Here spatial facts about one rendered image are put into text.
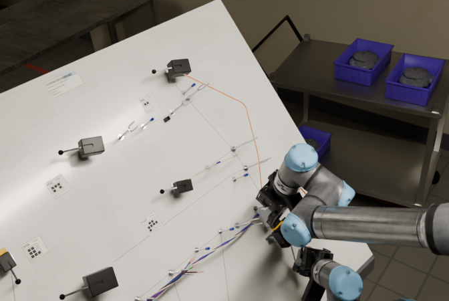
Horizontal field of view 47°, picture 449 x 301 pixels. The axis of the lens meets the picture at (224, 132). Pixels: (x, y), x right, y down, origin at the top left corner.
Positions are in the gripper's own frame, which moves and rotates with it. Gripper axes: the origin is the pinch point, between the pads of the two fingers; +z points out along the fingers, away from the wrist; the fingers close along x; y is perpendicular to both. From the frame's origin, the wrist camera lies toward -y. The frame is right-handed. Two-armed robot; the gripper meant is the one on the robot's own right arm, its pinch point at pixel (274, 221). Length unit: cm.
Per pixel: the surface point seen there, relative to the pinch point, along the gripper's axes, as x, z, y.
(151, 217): 27.7, -3.2, 23.9
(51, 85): 29, -22, 65
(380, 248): -99, 117, -36
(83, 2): -110, 151, 247
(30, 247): 57, -9, 36
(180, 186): 18.0, -10.4, 23.5
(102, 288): 51, -11, 15
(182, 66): -4, -24, 47
